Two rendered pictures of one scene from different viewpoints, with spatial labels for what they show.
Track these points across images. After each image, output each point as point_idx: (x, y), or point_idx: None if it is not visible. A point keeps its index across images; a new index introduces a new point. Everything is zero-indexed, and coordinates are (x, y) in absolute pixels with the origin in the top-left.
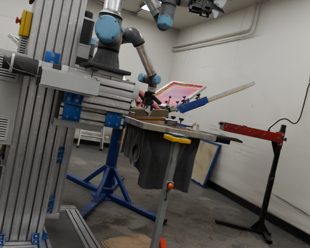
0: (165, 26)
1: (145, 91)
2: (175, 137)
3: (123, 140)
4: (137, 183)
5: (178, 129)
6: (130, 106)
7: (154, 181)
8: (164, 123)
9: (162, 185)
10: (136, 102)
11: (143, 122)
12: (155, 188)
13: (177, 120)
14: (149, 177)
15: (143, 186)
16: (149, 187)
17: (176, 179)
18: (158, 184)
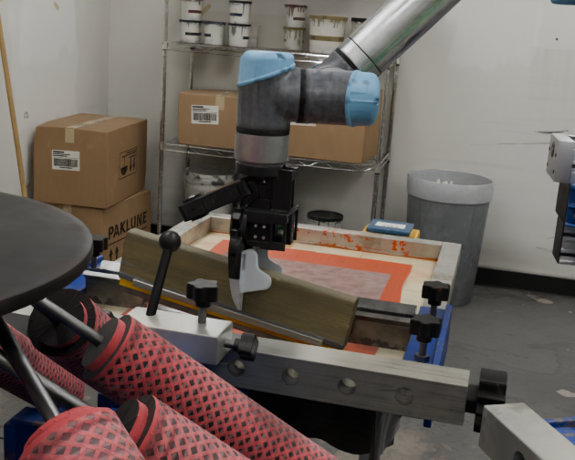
0: (567, 5)
1: (296, 172)
2: (412, 229)
3: (373, 451)
4: (393, 443)
5: (329, 230)
6: (256, 339)
7: (335, 423)
8: (143, 305)
9: (305, 426)
10: (217, 291)
11: (443, 250)
12: (327, 441)
13: (104, 260)
14: (355, 416)
15: (370, 447)
16: (345, 444)
17: (256, 397)
18: (323, 424)
